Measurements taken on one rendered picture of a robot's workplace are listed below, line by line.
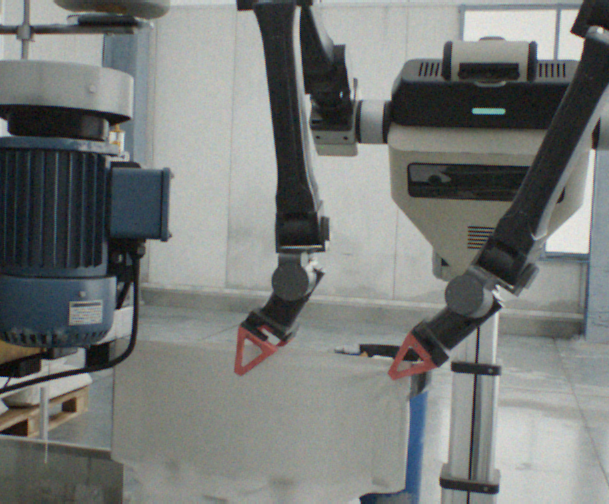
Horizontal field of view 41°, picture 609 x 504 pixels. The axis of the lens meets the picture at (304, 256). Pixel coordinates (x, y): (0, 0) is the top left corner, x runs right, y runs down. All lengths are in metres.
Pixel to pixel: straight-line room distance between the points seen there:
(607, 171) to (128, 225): 8.02
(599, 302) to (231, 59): 4.91
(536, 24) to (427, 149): 7.91
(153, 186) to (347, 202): 8.43
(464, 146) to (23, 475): 1.16
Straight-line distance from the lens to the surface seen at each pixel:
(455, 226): 1.70
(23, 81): 1.00
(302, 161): 1.23
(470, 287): 1.17
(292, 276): 1.20
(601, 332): 8.92
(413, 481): 3.64
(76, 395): 5.00
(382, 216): 9.35
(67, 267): 1.01
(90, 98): 1.00
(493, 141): 1.61
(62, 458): 1.88
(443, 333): 1.25
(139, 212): 1.02
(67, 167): 1.01
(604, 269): 8.87
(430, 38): 9.49
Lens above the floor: 1.26
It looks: 3 degrees down
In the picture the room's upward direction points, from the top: 3 degrees clockwise
